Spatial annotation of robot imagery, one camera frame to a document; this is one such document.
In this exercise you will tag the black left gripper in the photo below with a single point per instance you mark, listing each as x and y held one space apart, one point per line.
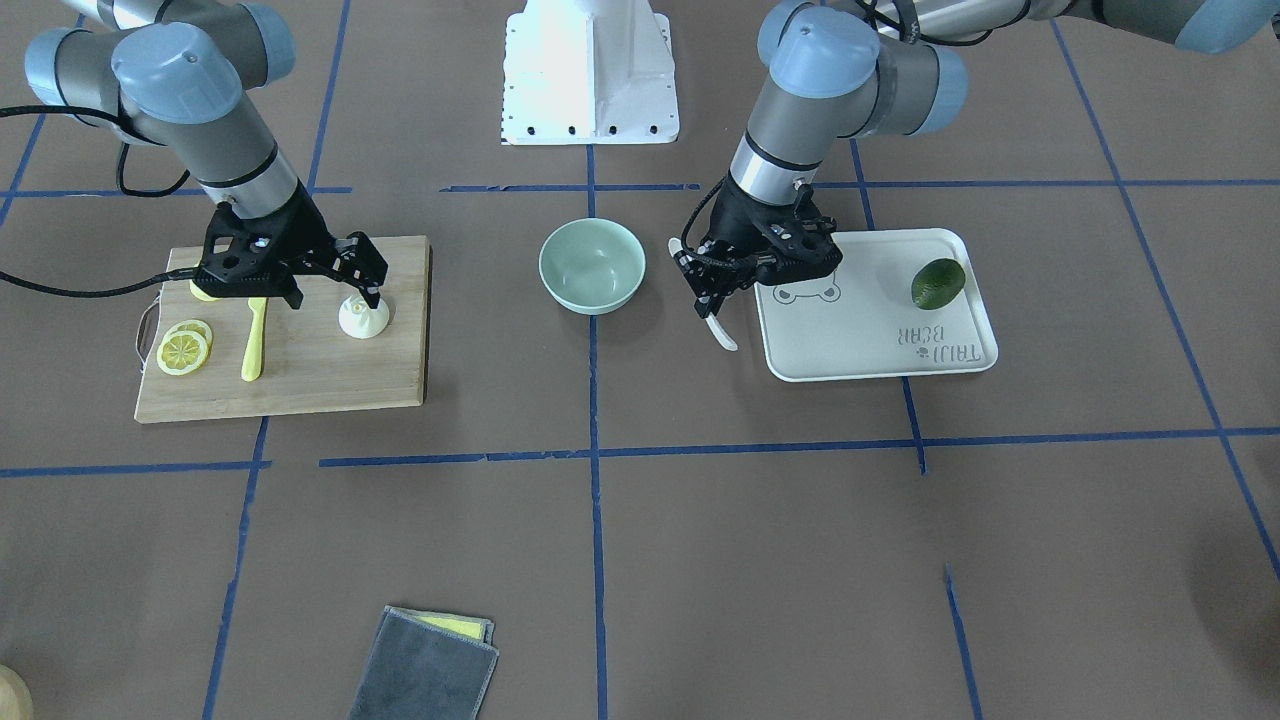
738 219

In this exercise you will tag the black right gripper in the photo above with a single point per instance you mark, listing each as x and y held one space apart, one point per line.
311 237

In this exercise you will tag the white ceramic spoon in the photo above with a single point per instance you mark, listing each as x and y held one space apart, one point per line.
723 339

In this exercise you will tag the white steamed bun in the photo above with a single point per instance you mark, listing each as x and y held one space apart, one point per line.
360 320

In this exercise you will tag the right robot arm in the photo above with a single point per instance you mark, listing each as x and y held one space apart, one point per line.
178 74

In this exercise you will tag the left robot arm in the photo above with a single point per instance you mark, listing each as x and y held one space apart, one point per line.
851 69

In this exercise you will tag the green bowl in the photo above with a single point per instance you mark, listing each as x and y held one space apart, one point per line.
592 266

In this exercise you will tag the yellow plastic knife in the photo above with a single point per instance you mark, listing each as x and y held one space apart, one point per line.
253 357

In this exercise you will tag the lemon slice single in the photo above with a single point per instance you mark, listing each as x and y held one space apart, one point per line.
201 295

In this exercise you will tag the lemon slice under upper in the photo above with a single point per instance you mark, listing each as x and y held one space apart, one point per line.
194 326

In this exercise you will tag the wooden cutting board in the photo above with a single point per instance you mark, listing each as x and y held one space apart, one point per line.
310 364

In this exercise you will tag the beige bear tray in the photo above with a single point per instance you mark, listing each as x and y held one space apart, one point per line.
860 322

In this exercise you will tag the green avocado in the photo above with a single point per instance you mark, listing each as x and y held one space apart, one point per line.
937 284

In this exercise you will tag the grey folded cloth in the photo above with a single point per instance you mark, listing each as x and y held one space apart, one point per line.
426 665

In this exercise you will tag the metal board handle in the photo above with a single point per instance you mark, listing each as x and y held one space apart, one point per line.
145 331

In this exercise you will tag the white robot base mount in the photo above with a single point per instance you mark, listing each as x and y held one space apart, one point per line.
588 73

